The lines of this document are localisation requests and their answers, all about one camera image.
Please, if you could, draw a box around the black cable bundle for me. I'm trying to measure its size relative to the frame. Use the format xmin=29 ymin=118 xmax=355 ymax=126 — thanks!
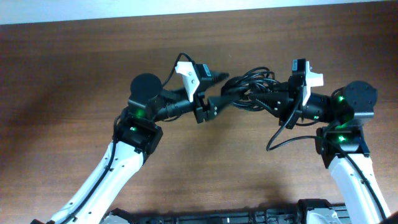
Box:
xmin=220 ymin=66 xmax=292 ymax=112

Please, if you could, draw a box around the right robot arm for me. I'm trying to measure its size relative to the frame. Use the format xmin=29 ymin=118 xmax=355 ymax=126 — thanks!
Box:
xmin=248 ymin=73 xmax=390 ymax=223

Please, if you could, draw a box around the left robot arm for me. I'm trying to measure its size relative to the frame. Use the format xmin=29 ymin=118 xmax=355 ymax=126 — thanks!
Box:
xmin=49 ymin=72 xmax=239 ymax=223

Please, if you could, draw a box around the right camera black cable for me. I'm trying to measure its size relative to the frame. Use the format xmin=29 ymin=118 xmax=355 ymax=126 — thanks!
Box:
xmin=266 ymin=93 xmax=321 ymax=152

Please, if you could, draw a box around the camera black cable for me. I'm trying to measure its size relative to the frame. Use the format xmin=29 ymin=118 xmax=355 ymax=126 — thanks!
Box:
xmin=266 ymin=93 xmax=321 ymax=152
xmin=161 ymin=52 xmax=195 ymax=88

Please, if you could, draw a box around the left camera black cable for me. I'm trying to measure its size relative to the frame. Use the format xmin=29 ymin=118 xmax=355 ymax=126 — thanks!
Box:
xmin=161 ymin=52 xmax=195 ymax=88

